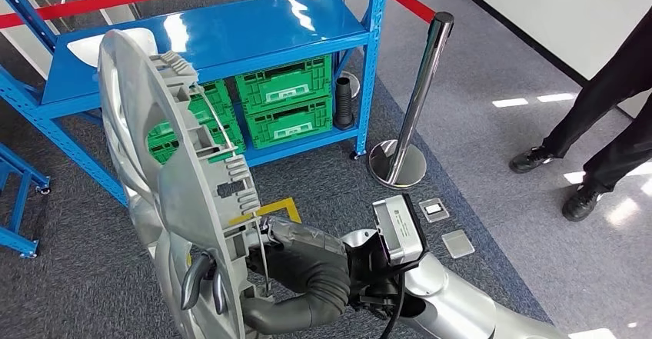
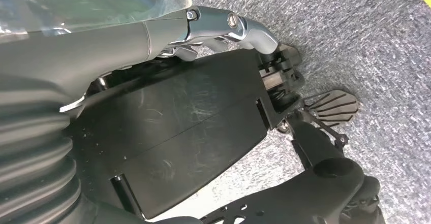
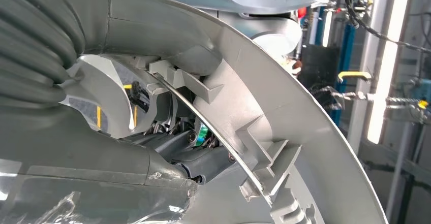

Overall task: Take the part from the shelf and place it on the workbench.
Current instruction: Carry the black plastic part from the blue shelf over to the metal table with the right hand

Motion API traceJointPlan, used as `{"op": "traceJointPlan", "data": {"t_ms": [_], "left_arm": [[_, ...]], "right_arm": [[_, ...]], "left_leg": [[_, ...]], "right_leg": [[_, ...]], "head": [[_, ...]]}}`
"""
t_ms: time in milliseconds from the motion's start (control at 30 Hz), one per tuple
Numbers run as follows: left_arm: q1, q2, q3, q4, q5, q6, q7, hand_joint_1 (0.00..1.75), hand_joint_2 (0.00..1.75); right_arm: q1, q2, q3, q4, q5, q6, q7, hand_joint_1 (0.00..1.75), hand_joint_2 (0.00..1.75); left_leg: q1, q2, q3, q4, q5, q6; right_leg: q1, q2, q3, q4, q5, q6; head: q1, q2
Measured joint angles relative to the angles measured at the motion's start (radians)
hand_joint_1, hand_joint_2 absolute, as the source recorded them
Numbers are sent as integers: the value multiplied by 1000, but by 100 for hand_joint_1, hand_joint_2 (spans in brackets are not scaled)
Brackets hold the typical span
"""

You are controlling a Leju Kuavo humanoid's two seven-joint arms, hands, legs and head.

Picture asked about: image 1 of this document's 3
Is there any black camera cable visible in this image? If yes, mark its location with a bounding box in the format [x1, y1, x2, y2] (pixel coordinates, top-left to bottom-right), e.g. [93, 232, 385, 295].
[379, 273, 406, 339]

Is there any white cabinet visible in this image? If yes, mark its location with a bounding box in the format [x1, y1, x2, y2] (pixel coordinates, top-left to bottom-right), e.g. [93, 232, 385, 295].
[0, 23, 52, 81]

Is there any floor socket plate with outlet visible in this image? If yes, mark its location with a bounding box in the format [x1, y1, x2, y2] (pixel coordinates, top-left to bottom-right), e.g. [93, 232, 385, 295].
[418, 198, 451, 224]

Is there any person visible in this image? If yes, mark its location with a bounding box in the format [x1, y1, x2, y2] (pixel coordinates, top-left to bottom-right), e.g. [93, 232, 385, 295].
[509, 5, 652, 223]

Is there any small blue metal rack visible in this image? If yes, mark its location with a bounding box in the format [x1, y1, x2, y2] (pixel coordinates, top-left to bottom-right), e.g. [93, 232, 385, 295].
[0, 143, 52, 260]

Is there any black ribbed hose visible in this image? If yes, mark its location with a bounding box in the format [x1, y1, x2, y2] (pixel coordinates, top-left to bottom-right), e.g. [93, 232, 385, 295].
[333, 77, 354, 131]

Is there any plain metal floor plate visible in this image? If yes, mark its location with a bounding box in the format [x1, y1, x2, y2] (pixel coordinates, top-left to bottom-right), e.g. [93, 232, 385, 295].
[441, 229, 476, 260]

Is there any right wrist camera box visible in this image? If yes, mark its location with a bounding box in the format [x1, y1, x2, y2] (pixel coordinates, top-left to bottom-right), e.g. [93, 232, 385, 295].
[351, 194, 429, 277]

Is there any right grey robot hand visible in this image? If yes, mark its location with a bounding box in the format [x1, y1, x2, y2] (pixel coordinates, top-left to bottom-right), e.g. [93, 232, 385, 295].
[181, 217, 348, 335]

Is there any white mirror cover part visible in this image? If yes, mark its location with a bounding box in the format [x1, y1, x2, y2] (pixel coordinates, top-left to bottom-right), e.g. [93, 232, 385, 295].
[67, 27, 158, 68]

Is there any grey plastic wheel hubcap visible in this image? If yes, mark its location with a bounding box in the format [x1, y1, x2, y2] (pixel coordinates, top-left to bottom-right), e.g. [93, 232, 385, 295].
[98, 29, 274, 339]

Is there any blue metal shelf rack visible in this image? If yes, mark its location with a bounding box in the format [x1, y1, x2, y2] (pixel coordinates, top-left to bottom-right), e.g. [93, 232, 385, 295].
[0, 0, 391, 208]

